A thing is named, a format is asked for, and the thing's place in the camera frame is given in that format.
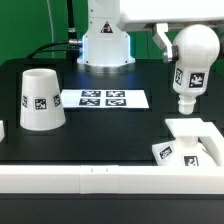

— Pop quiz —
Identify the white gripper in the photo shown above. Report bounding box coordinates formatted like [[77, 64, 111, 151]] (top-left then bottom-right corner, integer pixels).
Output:
[[118, 0, 224, 63]]

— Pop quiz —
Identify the white lamp bulb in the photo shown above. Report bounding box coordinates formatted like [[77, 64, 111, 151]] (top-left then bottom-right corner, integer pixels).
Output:
[[173, 24, 220, 115]]

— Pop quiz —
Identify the white lamp base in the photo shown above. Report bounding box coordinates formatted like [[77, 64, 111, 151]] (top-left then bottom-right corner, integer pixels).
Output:
[[152, 137, 216, 167]]

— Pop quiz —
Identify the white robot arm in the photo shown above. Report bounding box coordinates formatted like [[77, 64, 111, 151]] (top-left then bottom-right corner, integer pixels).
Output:
[[78, 0, 224, 72]]

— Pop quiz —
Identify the white lamp shade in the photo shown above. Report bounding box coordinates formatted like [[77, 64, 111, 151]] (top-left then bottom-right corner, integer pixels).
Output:
[[20, 69, 66, 131]]

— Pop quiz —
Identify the white right fence bar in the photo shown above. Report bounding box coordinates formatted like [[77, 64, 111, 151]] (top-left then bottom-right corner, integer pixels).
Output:
[[165, 118, 224, 166]]

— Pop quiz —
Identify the white fence bar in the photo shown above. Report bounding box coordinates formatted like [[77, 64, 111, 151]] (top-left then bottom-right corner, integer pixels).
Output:
[[0, 120, 5, 142], [0, 165, 224, 194], [165, 118, 224, 166]]

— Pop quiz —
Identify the white marker sheet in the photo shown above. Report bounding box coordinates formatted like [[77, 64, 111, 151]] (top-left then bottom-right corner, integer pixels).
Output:
[[61, 89, 149, 109]]

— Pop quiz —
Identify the white front fence bar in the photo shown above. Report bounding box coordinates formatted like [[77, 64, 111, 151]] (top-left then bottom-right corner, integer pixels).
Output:
[[0, 165, 224, 194]]

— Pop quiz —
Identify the white left fence bar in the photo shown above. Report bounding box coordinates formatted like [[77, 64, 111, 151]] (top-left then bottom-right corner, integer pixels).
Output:
[[0, 120, 5, 142]]

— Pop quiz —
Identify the black cable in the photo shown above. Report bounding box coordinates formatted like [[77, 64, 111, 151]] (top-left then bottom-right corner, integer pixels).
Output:
[[25, 0, 84, 60]]

